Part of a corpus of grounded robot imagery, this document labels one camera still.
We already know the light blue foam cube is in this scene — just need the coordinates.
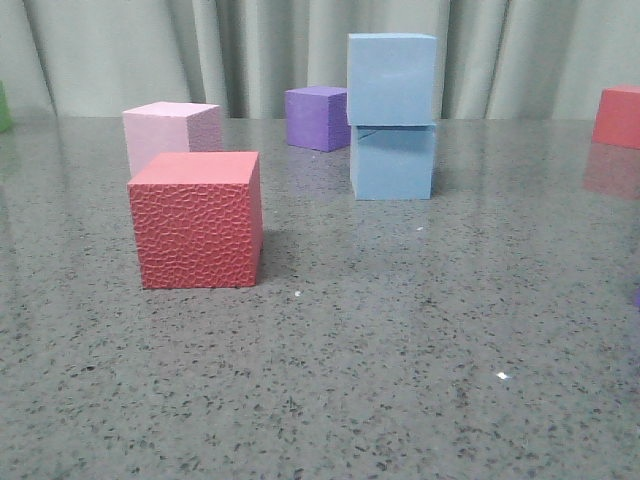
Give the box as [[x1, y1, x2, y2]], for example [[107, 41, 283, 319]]
[[350, 125, 436, 200], [347, 33, 438, 126]]

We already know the purple foam cube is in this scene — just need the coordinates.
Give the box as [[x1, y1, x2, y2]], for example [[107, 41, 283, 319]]
[[284, 86, 351, 152]]

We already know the red foam cube front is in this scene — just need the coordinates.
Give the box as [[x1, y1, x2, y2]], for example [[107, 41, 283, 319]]
[[127, 151, 263, 289]]

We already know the red foam cube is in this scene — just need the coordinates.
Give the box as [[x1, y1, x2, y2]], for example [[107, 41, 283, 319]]
[[127, 151, 263, 289], [592, 85, 640, 149]]

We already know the pink foam cube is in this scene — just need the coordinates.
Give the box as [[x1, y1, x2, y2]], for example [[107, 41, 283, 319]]
[[122, 101, 223, 176]]

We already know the grey-green curtain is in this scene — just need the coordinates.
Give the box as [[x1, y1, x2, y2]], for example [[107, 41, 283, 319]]
[[1, 1, 639, 119]]

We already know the red foam cube right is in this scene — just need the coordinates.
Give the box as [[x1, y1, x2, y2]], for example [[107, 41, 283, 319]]
[[592, 85, 640, 149]]

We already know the green foam cube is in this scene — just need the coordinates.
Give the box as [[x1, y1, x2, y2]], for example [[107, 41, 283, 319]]
[[0, 82, 13, 132]]

